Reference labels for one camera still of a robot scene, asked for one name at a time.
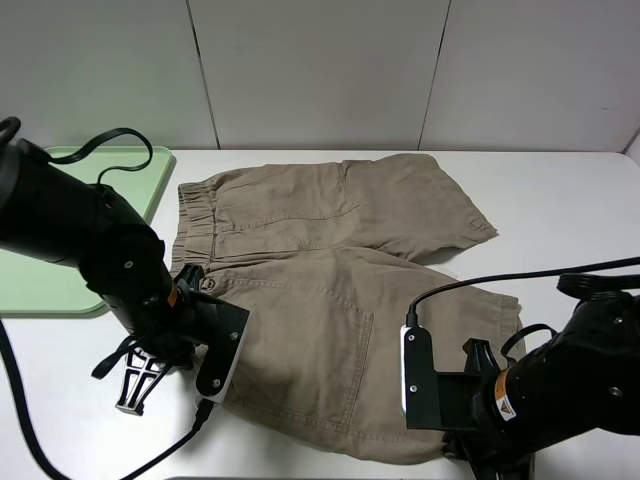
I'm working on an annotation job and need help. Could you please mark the green plastic tray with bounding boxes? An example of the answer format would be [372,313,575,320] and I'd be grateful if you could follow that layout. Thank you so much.
[1,146,175,318]

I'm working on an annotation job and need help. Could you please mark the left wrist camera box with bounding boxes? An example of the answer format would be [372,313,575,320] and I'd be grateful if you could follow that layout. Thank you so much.
[196,302,250,404]

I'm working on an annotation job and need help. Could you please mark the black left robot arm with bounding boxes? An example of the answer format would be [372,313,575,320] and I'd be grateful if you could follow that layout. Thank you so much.
[1,117,247,413]

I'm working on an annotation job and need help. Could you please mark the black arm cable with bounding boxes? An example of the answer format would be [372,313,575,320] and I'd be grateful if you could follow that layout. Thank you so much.
[407,257,640,329]
[0,115,217,480]

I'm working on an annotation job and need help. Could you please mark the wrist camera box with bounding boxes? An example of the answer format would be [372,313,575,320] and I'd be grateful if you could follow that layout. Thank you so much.
[400,326,481,433]
[196,302,250,404]

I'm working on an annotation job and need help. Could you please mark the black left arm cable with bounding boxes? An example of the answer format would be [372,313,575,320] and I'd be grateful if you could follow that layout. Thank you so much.
[0,115,217,480]

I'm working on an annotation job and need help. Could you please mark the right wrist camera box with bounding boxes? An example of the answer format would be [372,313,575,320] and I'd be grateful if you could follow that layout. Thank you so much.
[400,326,481,433]

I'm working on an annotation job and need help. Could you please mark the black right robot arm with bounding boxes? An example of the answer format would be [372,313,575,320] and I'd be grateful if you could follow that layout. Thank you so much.
[442,292,639,479]

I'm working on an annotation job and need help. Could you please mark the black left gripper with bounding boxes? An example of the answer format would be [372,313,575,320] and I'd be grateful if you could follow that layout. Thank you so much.
[115,264,225,416]

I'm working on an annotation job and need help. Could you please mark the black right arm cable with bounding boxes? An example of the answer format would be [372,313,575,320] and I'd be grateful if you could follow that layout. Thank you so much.
[407,257,640,329]

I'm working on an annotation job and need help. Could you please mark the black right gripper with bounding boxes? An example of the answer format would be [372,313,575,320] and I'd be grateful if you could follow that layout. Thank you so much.
[442,339,535,479]

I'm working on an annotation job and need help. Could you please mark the khaki shorts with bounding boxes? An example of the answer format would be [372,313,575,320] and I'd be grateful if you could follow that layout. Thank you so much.
[172,154,497,464]

